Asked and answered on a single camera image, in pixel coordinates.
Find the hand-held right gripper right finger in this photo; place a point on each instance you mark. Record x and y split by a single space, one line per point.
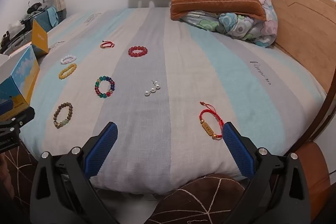
236 148

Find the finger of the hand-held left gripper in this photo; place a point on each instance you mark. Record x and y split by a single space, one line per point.
24 115

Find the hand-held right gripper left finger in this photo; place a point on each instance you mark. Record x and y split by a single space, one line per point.
101 150

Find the blue and yellow cardboard box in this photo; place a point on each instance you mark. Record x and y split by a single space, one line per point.
25 74

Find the brown patterned rug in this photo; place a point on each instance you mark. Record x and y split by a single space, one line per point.
199 200

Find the striped bed sheet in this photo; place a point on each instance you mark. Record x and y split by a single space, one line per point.
168 121

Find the white pearl earring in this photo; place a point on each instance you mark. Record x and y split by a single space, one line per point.
146 93

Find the grey storage case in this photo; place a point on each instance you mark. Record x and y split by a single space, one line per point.
15 39

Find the teal suitcase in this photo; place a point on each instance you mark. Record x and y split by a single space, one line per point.
43 22

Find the teal cloth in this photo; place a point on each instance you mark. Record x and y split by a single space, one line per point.
53 16

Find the dark cloth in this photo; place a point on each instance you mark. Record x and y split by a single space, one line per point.
36 7

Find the floral quilt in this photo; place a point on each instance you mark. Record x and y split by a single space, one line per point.
236 26

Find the wooden headboard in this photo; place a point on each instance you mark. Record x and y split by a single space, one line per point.
302 29

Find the wooden bed rail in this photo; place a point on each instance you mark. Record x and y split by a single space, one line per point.
315 174

